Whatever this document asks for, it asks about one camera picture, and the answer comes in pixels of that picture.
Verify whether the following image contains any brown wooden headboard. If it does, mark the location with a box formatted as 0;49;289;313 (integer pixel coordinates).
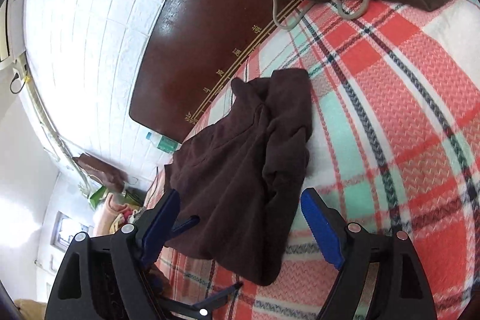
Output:
128;0;338;144

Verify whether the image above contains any red plaid blanket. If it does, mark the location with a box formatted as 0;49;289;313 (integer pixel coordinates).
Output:
150;0;480;320

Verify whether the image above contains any person's tan puffer jacket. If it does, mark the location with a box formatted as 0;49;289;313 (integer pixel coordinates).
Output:
14;298;50;320

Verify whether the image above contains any green label plastic bottle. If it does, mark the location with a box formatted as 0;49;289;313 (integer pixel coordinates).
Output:
145;131;181;154

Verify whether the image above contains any pink cloth pile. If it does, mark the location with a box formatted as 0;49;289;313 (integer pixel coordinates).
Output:
94;193;148;237

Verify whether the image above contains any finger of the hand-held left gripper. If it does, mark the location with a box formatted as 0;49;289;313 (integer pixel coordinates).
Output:
160;280;244;320
169;215;201;237

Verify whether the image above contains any brown hanging bag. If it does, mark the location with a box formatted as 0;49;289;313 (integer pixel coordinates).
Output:
73;153;129;194

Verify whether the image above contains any black wall cable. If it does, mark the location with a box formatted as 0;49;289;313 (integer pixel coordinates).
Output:
9;70;30;94

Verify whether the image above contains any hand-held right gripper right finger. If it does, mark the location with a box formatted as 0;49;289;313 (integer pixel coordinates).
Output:
300;187;437;320

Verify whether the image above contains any dark maroon fleece garment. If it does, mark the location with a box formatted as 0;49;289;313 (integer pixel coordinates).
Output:
163;68;314;287

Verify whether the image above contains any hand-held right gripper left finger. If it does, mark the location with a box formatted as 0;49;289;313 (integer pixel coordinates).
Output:
45;189;181;320

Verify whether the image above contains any green box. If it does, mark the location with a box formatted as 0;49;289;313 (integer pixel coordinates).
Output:
89;185;110;209

